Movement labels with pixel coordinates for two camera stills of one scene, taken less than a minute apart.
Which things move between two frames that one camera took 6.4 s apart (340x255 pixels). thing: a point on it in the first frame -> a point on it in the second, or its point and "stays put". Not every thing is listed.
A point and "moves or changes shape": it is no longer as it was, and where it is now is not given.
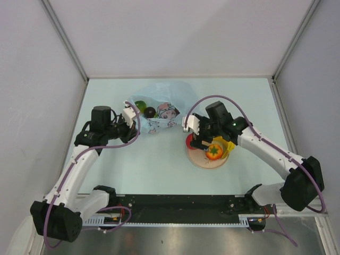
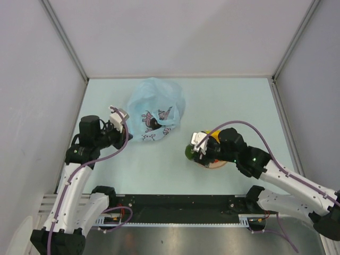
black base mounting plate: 184,206 stays put
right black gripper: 197,139 -> 201,158
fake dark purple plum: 150,112 -> 154,124
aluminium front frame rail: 287,211 stays put
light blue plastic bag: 162,105 moves or changes shape
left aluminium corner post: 61,31 stays put
